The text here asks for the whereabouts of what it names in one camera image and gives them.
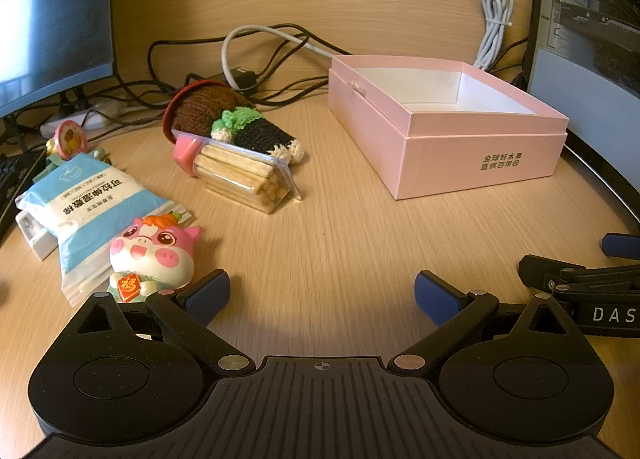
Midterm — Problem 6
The crocheted potted plant toy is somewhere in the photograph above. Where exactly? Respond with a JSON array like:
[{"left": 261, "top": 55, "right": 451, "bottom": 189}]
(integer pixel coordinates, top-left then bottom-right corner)
[{"left": 162, "top": 81, "right": 306, "bottom": 167}]

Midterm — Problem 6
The computer case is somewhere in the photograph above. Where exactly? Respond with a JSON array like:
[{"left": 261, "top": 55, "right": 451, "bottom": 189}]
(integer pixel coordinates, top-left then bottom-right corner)
[{"left": 522, "top": 0, "right": 640, "bottom": 180}]

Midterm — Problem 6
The pink cardboard box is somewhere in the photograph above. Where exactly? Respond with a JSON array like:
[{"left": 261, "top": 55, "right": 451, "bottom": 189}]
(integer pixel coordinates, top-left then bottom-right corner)
[{"left": 327, "top": 54, "right": 571, "bottom": 200}]

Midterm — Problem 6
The black plug adapter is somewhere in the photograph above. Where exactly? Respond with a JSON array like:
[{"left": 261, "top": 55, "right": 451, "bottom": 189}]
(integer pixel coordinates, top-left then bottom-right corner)
[{"left": 232, "top": 66, "right": 259, "bottom": 92}]

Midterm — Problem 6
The pink round figurine toy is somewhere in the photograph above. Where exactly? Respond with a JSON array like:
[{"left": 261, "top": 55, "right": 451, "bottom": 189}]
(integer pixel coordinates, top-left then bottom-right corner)
[{"left": 45, "top": 121, "right": 111, "bottom": 174}]

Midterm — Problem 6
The pink pig toy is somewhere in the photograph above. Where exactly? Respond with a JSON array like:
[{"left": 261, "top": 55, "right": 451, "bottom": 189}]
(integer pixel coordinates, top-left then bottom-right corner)
[{"left": 107, "top": 213, "right": 203, "bottom": 305}]

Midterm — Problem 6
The black keyboard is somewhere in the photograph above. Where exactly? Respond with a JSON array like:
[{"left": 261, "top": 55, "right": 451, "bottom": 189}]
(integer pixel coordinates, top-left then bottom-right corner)
[{"left": 0, "top": 149, "right": 48, "bottom": 240}]

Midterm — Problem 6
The grey thick cable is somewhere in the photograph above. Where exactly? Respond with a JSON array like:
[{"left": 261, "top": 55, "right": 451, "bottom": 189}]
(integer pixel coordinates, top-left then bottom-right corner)
[{"left": 221, "top": 25, "right": 351, "bottom": 90}]

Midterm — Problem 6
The black cable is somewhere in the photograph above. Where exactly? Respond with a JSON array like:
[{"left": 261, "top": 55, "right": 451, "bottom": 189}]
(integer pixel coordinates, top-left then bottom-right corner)
[
  {"left": 147, "top": 24, "right": 351, "bottom": 104},
  {"left": 490, "top": 38, "right": 530, "bottom": 87}
]

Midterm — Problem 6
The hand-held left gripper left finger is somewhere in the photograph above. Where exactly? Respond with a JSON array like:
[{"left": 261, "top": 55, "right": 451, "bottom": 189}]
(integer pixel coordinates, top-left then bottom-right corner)
[{"left": 74, "top": 269, "right": 256, "bottom": 375}]

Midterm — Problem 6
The blue and white packet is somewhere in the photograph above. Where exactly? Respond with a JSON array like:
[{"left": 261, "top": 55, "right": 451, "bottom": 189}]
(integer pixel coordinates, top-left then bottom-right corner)
[{"left": 15, "top": 151, "right": 193, "bottom": 307}]

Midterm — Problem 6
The small white box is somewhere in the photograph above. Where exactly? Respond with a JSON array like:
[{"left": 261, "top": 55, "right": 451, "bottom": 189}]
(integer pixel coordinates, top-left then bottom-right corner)
[{"left": 15, "top": 209, "right": 61, "bottom": 260}]

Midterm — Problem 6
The computer monitor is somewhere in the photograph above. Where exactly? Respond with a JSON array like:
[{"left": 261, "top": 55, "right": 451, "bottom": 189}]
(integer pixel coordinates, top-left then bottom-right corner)
[{"left": 0, "top": 0, "right": 118, "bottom": 117}]

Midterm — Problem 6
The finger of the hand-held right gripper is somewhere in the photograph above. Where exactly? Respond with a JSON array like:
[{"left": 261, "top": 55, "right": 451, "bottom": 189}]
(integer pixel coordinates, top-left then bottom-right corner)
[
  {"left": 517, "top": 254, "right": 640, "bottom": 295},
  {"left": 601, "top": 233, "right": 640, "bottom": 260}
]

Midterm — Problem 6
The white bundled cable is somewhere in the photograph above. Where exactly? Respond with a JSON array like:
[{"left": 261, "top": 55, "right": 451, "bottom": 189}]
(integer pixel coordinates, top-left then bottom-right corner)
[{"left": 472, "top": 0, "right": 516, "bottom": 72}]

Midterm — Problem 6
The white power strip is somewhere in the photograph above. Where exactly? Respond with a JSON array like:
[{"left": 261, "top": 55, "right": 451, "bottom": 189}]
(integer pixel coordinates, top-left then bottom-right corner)
[{"left": 40, "top": 101, "right": 131, "bottom": 137}]

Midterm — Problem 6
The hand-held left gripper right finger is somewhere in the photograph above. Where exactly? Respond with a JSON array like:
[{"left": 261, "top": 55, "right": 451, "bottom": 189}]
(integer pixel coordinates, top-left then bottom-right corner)
[{"left": 388, "top": 270, "right": 582, "bottom": 375}]

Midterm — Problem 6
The clear box of wooden sticks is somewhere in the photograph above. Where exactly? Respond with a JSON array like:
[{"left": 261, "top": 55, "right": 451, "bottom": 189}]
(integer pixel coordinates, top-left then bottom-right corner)
[{"left": 172, "top": 129, "right": 303, "bottom": 214}]

